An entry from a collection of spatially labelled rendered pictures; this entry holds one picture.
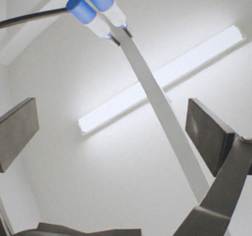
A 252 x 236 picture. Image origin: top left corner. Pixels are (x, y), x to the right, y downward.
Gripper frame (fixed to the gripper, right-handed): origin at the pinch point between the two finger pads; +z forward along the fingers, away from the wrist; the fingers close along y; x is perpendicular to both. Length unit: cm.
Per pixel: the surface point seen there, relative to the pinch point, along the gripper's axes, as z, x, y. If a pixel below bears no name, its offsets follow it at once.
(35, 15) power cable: 46, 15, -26
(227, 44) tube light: 100, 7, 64
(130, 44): 72, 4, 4
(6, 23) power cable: 42, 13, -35
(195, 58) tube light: 102, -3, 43
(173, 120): 50, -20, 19
